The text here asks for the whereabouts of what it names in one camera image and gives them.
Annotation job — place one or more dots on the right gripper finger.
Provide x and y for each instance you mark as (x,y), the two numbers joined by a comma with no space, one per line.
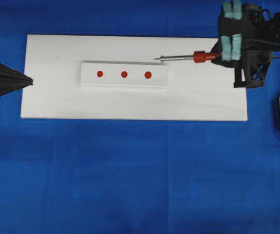
(225,63)
(217,48)

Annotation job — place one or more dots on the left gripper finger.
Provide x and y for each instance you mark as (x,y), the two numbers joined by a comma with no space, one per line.
(13,75)
(5,89)

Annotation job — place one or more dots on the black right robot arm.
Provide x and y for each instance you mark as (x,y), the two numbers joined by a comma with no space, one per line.
(272,30)

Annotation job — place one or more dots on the white strip with marks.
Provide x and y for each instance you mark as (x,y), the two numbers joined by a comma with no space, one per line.
(118,74)

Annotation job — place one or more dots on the white foam board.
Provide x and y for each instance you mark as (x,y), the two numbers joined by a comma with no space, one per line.
(195,91)

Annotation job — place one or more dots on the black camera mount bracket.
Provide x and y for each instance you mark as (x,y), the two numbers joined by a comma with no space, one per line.
(250,71)

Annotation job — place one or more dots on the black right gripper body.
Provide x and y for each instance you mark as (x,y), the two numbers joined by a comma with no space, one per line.
(240,28)

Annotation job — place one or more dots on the red-handled soldering iron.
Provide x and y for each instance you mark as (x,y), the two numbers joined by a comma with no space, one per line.
(197,57)

